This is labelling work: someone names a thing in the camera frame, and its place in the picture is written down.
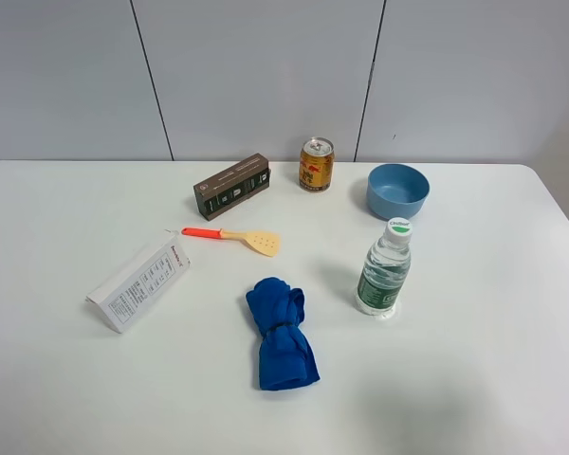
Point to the dark brown carton box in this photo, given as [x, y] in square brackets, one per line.
[232, 186]

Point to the blue plastic bowl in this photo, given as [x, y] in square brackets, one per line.
[396, 190]

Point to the white carton box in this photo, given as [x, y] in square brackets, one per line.
[136, 287]

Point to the blue cloth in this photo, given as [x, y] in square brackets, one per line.
[286, 360]

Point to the yellow spatula orange handle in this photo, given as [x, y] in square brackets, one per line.
[265, 243]

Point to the clear water bottle green label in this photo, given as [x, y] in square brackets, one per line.
[385, 269]

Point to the gold energy drink can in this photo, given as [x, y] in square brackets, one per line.
[316, 164]

